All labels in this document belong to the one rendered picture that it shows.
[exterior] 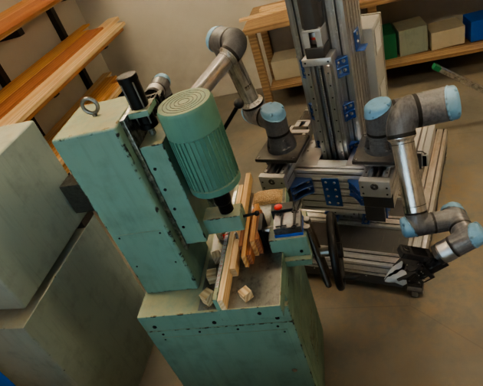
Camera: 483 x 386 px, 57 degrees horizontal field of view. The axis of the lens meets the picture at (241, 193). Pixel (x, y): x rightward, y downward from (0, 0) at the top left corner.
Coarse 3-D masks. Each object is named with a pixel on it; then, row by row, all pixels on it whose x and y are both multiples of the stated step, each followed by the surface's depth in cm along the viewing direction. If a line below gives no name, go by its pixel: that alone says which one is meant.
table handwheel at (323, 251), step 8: (328, 216) 156; (328, 224) 152; (336, 224) 169; (328, 232) 150; (336, 232) 171; (328, 240) 149; (336, 240) 159; (320, 248) 162; (328, 248) 160; (336, 248) 148; (328, 256) 161; (336, 256) 147; (336, 264) 147; (336, 272) 148; (344, 272) 169; (336, 280) 150; (344, 280) 164; (344, 288) 157
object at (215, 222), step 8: (208, 208) 159; (216, 208) 157; (240, 208) 154; (208, 216) 155; (216, 216) 154; (224, 216) 153; (232, 216) 152; (240, 216) 152; (208, 224) 155; (216, 224) 155; (224, 224) 154; (232, 224) 154; (240, 224) 154; (208, 232) 158; (216, 232) 157
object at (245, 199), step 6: (246, 174) 193; (246, 180) 189; (252, 180) 194; (246, 186) 186; (246, 192) 182; (246, 198) 179; (246, 204) 178; (246, 210) 177; (234, 246) 159; (234, 252) 156; (240, 252) 159; (234, 258) 154; (240, 258) 158; (234, 264) 152; (234, 270) 151
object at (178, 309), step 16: (208, 240) 187; (208, 256) 180; (288, 288) 156; (144, 304) 168; (160, 304) 166; (176, 304) 164; (192, 304) 162; (288, 304) 151; (144, 320) 164; (160, 320) 163; (176, 320) 162; (192, 320) 161; (208, 320) 160; (240, 320) 158; (256, 320) 157; (272, 320) 156; (288, 320) 154
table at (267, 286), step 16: (256, 192) 187; (256, 256) 157; (272, 256) 155; (304, 256) 155; (240, 272) 154; (256, 272) 151; (272, 272) 149; (240, 288) 148; (256, 288) 146; (272, 288) 144; (240, 304) 142; (256, 304) 141; (272, 304) 139; (224, 320) 146
